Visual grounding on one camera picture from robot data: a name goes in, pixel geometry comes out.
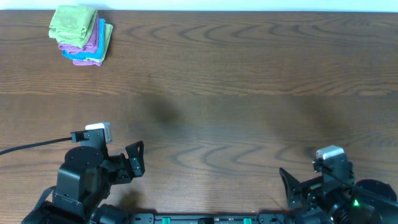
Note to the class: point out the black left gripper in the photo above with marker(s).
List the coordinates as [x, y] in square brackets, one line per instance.
[125, 167]

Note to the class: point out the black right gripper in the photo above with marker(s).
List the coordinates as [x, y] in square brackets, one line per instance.
[302, 193]

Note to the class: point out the green microfiber cloth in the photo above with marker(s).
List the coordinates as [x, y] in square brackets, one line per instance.
[72, 25]

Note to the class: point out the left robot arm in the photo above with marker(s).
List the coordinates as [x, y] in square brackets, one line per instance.
[71, 203]

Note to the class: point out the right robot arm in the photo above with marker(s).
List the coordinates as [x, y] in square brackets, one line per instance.
[371, 201]

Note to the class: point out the folded blue cloth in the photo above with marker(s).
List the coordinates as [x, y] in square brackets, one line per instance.
[96, 55]

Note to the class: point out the folded purple cloth at bottom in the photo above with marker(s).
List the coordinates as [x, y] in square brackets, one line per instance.
[87, 63]

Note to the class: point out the folded yellow-green cloth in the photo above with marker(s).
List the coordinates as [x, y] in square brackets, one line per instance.
[108, 32]

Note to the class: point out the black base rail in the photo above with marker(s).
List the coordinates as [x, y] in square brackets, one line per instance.
[261, 218]

